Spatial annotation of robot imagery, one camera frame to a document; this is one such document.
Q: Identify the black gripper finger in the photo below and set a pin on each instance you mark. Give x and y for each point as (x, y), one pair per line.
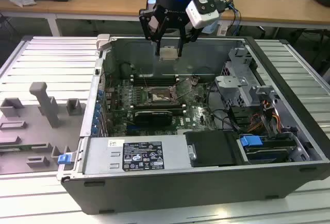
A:
(150, 25)
(189, 34)

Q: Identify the silver square CPU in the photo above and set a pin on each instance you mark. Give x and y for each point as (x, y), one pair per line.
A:
(168, 53)

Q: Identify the black RAM slot bank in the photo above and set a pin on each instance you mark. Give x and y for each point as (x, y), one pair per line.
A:
(157, 106)
(154, 80)

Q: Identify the CPU socket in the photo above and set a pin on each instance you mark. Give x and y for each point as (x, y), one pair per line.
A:
(158, 96)

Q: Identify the black drive bay cover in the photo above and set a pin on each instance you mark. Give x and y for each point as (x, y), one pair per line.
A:
(211, 148)

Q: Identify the black cylindrical board component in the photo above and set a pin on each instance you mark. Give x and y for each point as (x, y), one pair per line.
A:
(125, 69)

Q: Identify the gray case corner latch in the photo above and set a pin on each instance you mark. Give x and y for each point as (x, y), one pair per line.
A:
(102, 42)

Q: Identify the wooden desk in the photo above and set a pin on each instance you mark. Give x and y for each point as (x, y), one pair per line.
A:
(103, 0)

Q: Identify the silver metal drive cage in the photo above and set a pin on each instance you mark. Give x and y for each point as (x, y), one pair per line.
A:
(239, 87)

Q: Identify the green motherboard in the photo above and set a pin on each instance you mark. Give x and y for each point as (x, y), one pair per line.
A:
(196, 116)

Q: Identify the black graphics card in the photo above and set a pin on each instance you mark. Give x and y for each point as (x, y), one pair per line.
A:
(153, 118)

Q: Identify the hard disk in blue carrier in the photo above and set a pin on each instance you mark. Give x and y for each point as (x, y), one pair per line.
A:
(249, 141)

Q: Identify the silver power supply unit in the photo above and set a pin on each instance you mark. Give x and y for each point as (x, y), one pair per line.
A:
(103, 154)

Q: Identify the gray parts rack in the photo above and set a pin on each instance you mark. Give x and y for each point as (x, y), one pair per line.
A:
(38, 121)

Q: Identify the blue case latch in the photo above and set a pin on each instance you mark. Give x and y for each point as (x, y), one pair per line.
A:
(65, 159)

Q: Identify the black open PC case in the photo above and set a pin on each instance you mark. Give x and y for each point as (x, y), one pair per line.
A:
(180, 193)

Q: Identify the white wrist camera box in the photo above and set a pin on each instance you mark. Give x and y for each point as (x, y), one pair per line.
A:
(202, 15)

